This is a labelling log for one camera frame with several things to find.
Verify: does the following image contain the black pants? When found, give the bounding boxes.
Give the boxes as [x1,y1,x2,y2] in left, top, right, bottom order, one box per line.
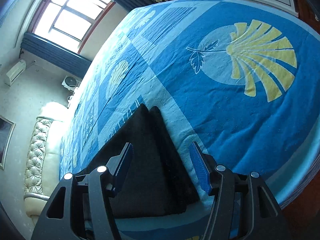
[79,104,200,219]

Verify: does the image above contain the cream tufted leather headboard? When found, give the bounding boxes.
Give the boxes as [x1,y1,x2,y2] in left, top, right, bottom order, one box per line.
[23,102,67,224]

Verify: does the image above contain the white floor fan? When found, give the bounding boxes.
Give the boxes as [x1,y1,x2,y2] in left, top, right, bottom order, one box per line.
[62,76,81,92]

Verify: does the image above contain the blue patterned bed sheet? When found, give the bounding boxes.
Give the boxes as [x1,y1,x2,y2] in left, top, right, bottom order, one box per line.
[60,0,319,239]

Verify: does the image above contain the dark blue left curtain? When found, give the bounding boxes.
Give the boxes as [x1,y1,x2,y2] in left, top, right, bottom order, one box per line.
[20,32,92,79]

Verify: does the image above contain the framed dark wall picture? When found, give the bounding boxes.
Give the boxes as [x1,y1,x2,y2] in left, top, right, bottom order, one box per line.
[0,116,16,170]

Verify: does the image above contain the white wall air conditioner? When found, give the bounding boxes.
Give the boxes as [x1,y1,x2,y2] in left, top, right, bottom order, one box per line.
[4,60,27,86]

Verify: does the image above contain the window with brown frame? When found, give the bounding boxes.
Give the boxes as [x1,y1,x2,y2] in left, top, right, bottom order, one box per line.
[28,0,115,54]

